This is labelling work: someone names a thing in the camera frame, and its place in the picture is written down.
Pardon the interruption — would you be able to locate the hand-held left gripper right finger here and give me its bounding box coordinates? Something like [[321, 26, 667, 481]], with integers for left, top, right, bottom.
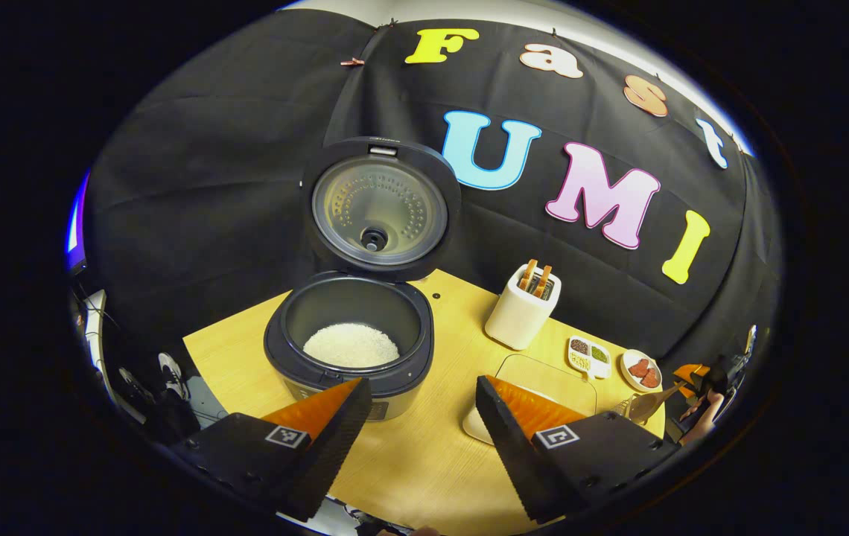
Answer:
[[475, 376, 682, 524]]

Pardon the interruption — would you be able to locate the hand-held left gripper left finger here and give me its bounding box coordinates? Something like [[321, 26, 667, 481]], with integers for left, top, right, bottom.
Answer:
[[171, 378, 373, 522]]

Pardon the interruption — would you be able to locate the wooden spoon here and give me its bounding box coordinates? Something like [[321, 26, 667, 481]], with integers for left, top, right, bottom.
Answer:
[[627, 381, 690, 424]]

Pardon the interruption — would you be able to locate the metal wire chopstick holder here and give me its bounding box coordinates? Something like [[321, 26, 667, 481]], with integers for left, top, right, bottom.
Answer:
[[613, 395, 652, 425]]

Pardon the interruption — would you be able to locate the clear box with rice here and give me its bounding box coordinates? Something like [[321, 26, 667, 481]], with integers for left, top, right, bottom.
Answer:
[[462, 354, 598, 446]]

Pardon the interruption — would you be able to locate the white rice layer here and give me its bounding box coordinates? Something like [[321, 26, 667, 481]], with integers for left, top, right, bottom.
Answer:
[[302, 322, 401, 369]]

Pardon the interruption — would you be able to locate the dark grey rice cooker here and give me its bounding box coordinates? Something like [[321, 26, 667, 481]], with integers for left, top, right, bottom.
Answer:
[[263, 137, 464, 422]]

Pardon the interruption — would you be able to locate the white round plate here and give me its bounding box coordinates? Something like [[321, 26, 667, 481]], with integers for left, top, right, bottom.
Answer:
[[620, 349, 664, 394]]

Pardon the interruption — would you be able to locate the white divided dish with beans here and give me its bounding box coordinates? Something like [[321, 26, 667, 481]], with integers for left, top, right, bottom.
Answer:
[[566, 336, 612, 380]]

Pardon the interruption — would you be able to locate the white toaster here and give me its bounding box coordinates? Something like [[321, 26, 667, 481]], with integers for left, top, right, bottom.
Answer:
[[484, 267, 563, 351]]

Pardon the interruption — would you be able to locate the white sneaker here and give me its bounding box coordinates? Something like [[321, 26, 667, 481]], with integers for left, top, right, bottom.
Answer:
[[158, 352, 191, 403]]

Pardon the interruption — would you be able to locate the lit monitor screen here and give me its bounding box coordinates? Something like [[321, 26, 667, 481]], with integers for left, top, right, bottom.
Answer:
[[65, 171, 92, 272]]

